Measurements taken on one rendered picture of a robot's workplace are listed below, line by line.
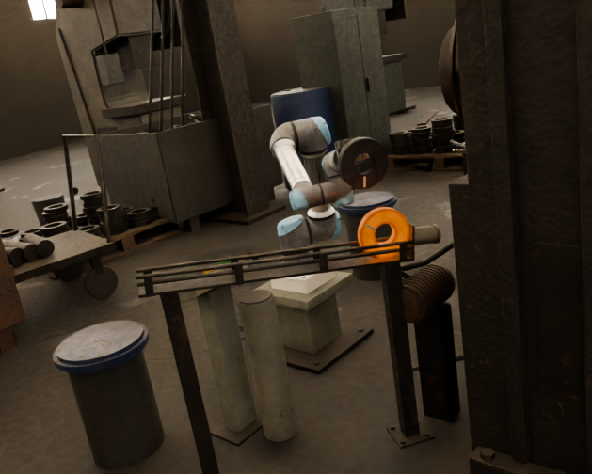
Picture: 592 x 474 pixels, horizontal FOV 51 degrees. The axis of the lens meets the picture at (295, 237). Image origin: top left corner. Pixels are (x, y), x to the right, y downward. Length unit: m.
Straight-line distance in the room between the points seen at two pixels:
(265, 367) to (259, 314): 0.19
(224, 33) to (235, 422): 3.30
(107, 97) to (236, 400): 5.57
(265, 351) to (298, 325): 0.63
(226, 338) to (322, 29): 3.91
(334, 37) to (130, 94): 2.94
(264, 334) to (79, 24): 5.86
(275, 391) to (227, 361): 0.20
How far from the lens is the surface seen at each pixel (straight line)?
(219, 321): 2.14
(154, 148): 4.84
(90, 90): 7.57
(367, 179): 1.92
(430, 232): 1.92
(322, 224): 2.60
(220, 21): 4.92
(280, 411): 2.19
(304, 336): 2.69
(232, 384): 2.24
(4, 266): 3.56
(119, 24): 7.09
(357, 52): 5.83
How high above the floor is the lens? 1.28
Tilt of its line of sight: 17 degrees down
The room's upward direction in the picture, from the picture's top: 9 degrees counter-clockwise
